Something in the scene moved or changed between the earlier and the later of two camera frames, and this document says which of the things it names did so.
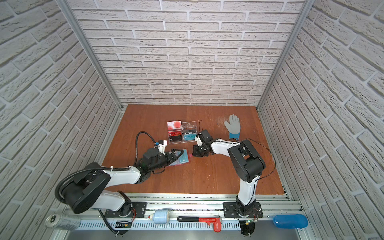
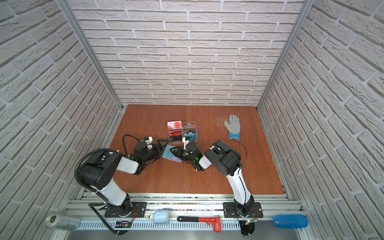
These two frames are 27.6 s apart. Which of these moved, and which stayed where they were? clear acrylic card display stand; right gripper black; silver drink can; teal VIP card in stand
Moved: right gripper black
Stayed: clear acrylic card display stand; silver drink can; teal VIP card in stand
